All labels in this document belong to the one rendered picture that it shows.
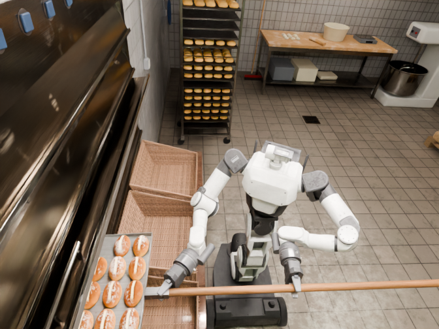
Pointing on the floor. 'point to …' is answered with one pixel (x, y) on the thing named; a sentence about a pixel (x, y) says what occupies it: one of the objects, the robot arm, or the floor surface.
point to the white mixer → (413, 72)
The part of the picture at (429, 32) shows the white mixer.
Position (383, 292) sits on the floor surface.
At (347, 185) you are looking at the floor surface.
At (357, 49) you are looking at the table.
